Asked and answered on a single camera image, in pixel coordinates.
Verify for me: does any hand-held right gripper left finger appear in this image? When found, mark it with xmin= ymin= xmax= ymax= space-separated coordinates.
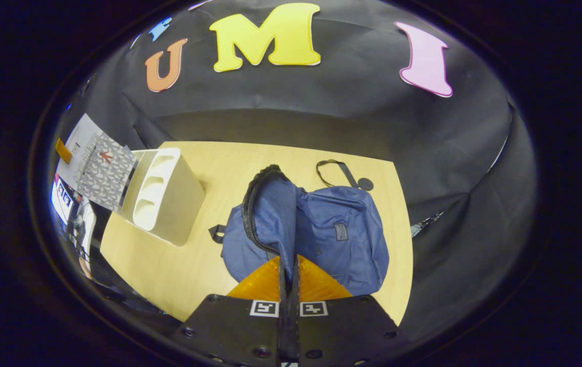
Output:
xmin=171 ymin=255 xmax=290 ymax=367

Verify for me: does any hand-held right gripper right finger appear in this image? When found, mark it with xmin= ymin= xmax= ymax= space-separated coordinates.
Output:
xmin=289 ymin=254 xmax=410 ymax=367

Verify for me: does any grey patterned book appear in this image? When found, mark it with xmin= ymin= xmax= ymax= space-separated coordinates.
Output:
xmin=57 ymin=113 xmax=137 ymax=213

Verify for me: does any blue schoolbag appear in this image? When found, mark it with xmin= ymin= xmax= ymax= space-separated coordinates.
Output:
xmin=208 ymin=159 xmax=391 ymax=297

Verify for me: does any cream plastic bookshelf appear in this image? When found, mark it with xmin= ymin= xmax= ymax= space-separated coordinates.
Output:
xmin=120 ymin=148 xmax=206 ymax=248

